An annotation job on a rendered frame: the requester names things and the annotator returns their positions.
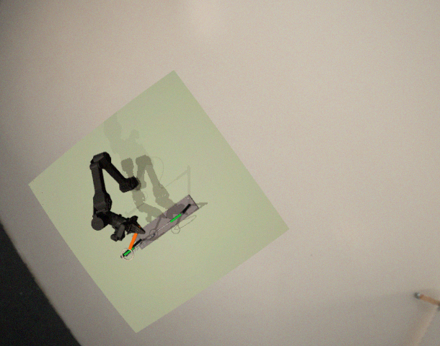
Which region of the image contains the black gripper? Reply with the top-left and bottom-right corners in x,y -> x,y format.
111,214 -> 145,239

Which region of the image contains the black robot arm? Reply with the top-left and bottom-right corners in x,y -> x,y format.
90,151 -> 139,241

